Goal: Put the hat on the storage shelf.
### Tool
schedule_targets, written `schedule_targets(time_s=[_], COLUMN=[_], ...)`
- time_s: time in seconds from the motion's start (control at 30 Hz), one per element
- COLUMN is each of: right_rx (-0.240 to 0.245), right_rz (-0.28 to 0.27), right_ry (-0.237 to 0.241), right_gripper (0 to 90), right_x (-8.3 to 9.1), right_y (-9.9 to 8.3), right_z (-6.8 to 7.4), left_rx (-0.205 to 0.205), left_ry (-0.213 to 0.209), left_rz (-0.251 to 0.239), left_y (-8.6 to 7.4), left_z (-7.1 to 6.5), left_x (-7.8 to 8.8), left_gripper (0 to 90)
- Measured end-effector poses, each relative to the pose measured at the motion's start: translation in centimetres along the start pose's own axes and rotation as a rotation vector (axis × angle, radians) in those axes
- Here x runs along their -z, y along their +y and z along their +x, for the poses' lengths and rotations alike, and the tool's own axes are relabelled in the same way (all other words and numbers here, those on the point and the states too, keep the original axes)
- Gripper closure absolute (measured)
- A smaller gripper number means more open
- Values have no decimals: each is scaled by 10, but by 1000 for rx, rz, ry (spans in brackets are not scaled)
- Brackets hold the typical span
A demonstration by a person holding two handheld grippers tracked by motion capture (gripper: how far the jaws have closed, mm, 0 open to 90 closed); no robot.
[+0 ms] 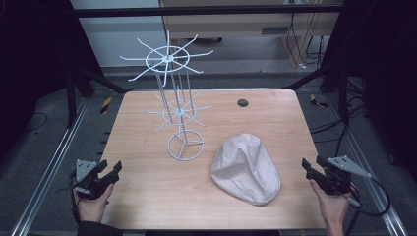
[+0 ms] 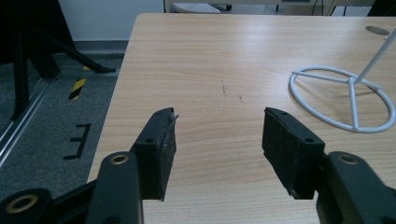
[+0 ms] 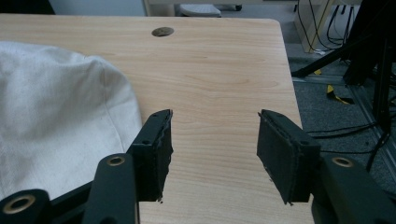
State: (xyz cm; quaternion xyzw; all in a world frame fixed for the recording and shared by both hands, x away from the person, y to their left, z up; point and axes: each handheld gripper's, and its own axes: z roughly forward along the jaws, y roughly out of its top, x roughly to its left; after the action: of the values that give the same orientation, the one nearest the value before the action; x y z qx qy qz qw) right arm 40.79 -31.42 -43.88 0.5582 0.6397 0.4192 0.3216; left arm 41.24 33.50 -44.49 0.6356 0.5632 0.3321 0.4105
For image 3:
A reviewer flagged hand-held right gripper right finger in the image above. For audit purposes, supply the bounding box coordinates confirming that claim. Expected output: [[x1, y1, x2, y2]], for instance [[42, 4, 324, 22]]
[[256, 108, 322, 206]]

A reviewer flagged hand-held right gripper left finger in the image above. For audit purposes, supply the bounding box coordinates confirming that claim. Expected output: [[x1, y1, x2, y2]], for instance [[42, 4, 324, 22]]
[[127, 108, 175, 203]]

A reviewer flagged yellow and black tape strip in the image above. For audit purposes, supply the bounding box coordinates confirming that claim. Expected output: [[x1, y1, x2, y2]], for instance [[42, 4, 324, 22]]
[[325, 84, 356, 105]]

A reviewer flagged white cloth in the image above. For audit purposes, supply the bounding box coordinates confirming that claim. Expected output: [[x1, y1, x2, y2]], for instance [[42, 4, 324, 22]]
[[0, 40, 143, 201]]

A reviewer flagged light wooden furniture leg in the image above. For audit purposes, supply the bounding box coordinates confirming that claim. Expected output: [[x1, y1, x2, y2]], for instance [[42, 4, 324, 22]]
[[293, 0, 334, 54]]

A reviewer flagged black metal stand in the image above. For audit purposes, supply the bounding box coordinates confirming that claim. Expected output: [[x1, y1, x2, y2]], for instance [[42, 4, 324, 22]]
[[290, 0, 396, 173]]

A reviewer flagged grey flat foot base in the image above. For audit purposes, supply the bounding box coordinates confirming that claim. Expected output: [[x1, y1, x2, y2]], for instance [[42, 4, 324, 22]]
[[178, 3, 222, 19]]

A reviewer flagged dark object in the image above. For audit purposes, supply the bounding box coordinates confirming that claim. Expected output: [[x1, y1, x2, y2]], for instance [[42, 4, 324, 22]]
[[0, 0, 56, 15]]

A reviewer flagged black floor cable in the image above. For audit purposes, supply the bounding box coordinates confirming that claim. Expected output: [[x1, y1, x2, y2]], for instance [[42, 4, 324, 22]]
[[306, 121, 379, 140]]

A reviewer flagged round table cable hole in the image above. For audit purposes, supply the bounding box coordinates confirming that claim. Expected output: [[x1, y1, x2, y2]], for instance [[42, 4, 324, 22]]
[[151, 26, 175, 38]]

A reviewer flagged bundle of black cables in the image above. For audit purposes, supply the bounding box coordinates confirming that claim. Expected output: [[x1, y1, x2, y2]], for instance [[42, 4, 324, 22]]
[[295, 0, 357, 52]]

